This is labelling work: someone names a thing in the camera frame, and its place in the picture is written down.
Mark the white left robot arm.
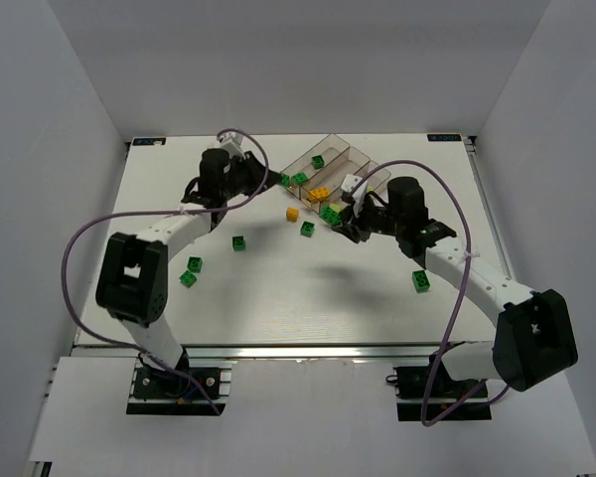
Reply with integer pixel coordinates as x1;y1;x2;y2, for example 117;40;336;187
95;147;282;396

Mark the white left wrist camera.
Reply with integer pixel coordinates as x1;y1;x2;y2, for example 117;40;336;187
217;131;243;156

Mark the green rounded lego brick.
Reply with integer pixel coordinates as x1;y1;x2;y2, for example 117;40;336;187
231;236;246;251

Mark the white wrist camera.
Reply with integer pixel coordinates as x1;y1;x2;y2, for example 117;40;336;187
340;174;367;204
217;131;243;156

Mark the long green lego plate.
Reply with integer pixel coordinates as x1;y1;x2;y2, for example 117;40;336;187
320;206;341;227

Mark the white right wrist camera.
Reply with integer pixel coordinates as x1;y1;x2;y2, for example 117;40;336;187
340;174;367;204

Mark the long yellow lego brick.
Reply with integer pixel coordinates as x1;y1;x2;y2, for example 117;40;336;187
307;187;330;203

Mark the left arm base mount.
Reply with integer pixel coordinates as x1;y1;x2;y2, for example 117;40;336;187
126;359;232;417

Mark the blue label left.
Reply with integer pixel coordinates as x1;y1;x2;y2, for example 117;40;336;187
131;137;166;147

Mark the small yellow lego brick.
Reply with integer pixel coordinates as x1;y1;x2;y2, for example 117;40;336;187
286;208;299;223

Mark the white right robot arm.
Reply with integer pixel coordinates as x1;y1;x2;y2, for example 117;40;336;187
334;174;578;392

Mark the clear three-compartment container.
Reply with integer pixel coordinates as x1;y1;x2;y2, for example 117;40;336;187
280;134;378;216

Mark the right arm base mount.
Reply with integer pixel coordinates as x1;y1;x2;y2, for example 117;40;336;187
385;365;492;422

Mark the small green lego brick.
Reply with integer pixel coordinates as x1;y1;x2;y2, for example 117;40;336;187
300;221;315;238

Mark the aluminium rail front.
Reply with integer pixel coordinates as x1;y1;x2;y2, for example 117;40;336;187
69;342;547;361

